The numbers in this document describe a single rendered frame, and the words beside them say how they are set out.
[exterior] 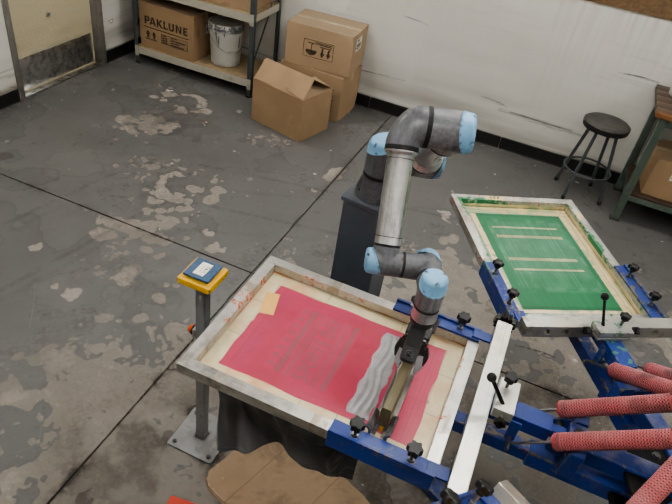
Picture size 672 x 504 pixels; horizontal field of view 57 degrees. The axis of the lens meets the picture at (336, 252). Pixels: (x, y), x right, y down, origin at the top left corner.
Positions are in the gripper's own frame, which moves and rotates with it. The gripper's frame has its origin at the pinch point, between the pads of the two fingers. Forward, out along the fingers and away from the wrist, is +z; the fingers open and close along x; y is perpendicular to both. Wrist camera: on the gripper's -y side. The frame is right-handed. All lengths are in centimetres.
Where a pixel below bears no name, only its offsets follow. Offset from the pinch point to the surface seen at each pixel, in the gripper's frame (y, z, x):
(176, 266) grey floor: 102, 102, 153
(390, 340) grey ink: 14.3, 5.5, 8.8
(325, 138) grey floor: 300, 102, 144
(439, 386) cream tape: 4.5, 6.3, -10.9
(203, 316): 10, 25, 76
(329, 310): 17.5, 6.3, 31.9
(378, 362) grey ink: 3.3, 5.5, 9.0
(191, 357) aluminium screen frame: -25, 3, 58
